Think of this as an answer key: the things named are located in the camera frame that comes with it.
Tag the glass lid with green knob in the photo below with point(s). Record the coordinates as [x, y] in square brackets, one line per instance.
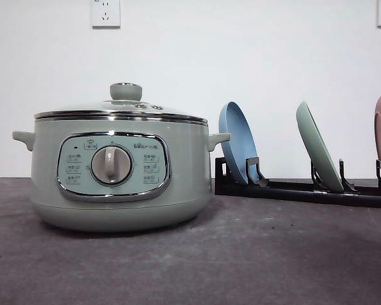
[125, 105]

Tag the green electric steamer pot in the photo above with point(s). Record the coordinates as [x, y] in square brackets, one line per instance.
[118, 176]

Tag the white wall socket left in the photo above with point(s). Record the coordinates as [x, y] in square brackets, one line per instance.
[106, 14]

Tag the blue plate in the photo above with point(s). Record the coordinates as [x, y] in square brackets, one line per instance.
[241, 146]

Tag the green plate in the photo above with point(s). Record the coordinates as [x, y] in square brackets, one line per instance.
[318, 150]

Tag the black dish rack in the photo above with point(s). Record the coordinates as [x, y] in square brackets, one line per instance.
[257, 185]

